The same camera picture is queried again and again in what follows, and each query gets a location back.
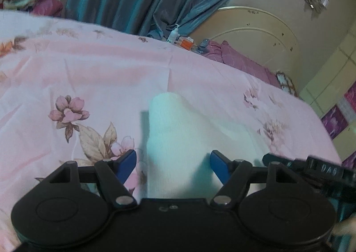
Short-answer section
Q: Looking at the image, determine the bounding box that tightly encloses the wall sconce lamp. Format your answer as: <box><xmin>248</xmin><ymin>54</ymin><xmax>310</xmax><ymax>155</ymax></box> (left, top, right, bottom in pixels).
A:
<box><xmin>303</xmin><ymin>0</ymin><xmax>330</xmax><ymax>18</ymax></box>

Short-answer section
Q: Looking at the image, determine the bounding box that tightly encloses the white pump bottle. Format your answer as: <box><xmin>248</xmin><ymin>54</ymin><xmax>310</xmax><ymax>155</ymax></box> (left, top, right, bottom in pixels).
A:
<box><xmin>166</xmin><ymin>24</ymin><xmax>179</xmax><ymax>44</ymax></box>

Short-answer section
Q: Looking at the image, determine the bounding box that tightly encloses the orange small box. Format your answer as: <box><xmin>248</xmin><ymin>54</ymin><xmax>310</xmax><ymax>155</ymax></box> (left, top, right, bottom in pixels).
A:
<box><xmin>177</xmin><ymin>37</ymin><xmax>194</xmax><ymax>50</ymax></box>

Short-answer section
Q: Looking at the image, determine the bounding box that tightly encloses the pink floral bed sheet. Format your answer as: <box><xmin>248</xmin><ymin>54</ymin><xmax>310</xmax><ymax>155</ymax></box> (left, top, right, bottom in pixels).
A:
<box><xmin>1</xmin><ymin>11</ymin><xmax>340</xmax><ymax>251</ymax></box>

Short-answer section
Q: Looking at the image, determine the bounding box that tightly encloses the cream round headboard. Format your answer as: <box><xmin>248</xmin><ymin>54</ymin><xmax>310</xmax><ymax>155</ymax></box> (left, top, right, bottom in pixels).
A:
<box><xmin>190</xmin><ymin>6</ymin><xmax>301</xmax><ymax>88</ymax></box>

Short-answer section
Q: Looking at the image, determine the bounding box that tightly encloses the patterned cushion right bed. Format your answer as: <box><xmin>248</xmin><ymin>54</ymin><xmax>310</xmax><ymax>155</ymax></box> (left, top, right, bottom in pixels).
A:
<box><xmin>276</xmin><ymin>72</ymin><xmax>297</xmax><ymax>97</ymax></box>

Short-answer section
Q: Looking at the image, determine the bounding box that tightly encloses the cream knitted sweater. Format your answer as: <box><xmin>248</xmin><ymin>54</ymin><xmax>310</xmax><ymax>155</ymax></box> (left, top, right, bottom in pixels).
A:
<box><xmin>147</xmin><ymin>93</ymin><xmax>270</xmax><ymax>199</ymax></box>

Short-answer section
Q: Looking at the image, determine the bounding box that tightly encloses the magenta pillow right bed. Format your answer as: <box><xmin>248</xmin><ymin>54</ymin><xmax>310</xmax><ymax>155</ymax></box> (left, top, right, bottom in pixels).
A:
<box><xmin>203</xmin><ymin>40</ymin><xmax>281</xmax><ymax>89</ymax></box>

